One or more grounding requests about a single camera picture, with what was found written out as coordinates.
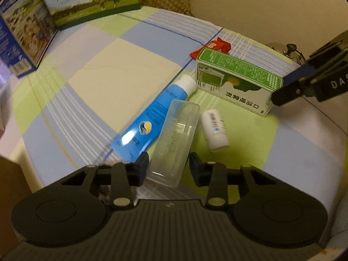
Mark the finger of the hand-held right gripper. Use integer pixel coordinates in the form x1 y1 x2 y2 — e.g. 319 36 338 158
271 73 320 107
283 43 343 90

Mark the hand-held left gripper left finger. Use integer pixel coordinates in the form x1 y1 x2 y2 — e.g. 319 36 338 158
58 152 150 210

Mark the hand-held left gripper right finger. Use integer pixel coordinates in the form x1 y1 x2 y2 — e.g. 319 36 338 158
190 153 283 210

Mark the clear plastic box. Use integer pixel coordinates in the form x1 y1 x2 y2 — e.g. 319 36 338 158
147 100 201 189

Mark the green medicine box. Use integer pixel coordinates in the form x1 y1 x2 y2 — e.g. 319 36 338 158
196 47 283 117

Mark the blue hand cream tube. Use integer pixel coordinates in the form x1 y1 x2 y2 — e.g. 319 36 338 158
110 74 197 161

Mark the red snack packet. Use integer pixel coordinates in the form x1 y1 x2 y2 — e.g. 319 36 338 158
189 37 231 59

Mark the brown cardboard box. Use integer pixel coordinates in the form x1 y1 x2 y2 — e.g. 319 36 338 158
0 156 32 248

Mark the small white bottle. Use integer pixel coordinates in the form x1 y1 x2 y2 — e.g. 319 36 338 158
201 109 229 153

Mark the checkered tablecloth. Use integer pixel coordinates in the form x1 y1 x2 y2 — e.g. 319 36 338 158
9 5 348 248

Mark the light blue cow milk box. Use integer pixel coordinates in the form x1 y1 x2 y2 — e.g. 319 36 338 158
37 0 142 31

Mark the dark blue milk carton box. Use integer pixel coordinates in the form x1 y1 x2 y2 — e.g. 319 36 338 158
0 0 59 79

